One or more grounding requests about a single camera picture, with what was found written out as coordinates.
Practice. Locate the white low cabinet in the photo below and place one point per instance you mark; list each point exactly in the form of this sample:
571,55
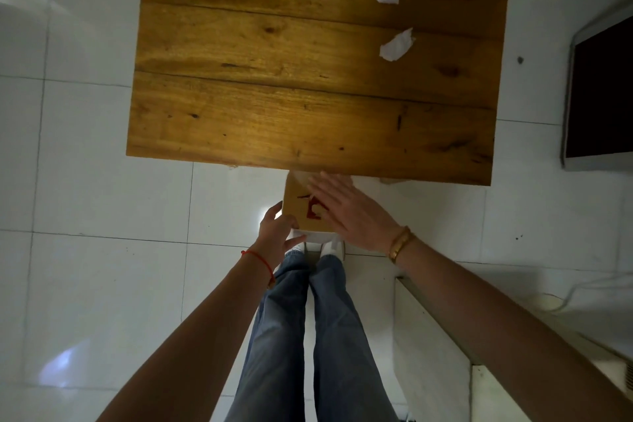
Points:
430,362

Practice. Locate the white-framed black screen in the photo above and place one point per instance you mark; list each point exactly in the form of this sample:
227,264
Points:
601,95

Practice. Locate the person's right fingers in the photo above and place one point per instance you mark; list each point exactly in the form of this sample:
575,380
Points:
332,191

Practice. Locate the person's right hand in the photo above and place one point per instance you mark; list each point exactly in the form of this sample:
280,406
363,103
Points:
358,219

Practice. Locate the person's left forearm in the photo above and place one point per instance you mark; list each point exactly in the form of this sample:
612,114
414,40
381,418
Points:
198,342

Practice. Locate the brown cardboard box red print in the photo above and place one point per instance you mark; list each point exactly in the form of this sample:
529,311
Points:
302,209

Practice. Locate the person's right forearm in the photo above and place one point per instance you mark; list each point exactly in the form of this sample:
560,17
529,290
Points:
494,327

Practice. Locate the person's left thumb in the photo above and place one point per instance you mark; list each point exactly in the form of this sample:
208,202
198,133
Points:
295,242

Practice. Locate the gold bangle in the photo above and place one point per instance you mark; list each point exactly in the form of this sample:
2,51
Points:
399,243

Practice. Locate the white shoe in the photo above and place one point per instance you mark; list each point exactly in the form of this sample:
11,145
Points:
298,248
334,249

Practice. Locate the blue jeans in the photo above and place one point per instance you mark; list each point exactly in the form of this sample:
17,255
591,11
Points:
326,347

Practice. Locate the person's left hand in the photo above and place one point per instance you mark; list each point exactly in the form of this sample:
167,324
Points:
269,243

